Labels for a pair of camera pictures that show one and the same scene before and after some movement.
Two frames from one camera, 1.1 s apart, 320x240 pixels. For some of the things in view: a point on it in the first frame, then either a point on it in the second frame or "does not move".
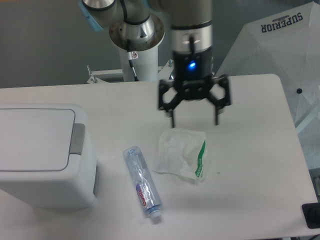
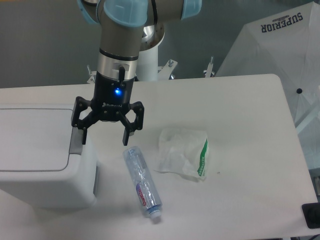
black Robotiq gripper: x=193 y=72 -> x=112 y=97
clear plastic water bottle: x=144 y=185 does not move
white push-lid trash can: x=47 y=156 does not move
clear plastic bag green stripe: x=182 y=151 does not move
